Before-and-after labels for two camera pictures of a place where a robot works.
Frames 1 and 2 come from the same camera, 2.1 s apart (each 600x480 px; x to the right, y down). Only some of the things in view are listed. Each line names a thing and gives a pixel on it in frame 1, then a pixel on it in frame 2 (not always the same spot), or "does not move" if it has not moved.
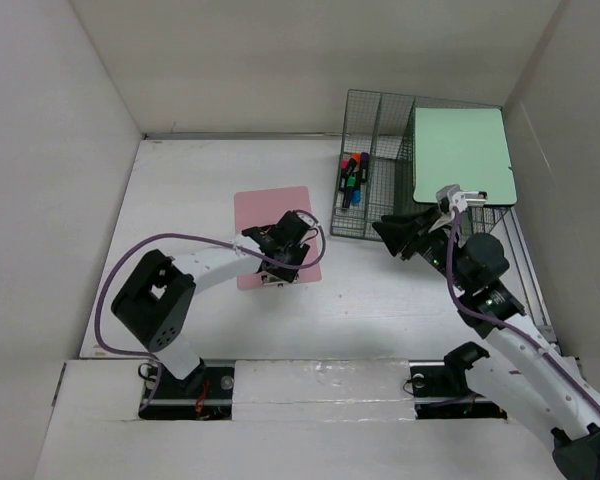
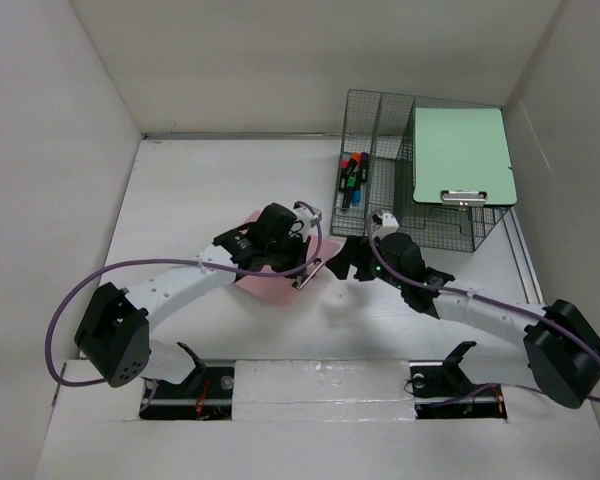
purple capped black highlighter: x=364 y=166 does not move
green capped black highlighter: x=351 y=183 does not move
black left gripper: x=281 y=273 does not move
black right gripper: x=397 y=230 -> x=353 y=251
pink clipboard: x=266 y=207 -> x=279 y=290
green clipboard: x=465 y=147 does not move
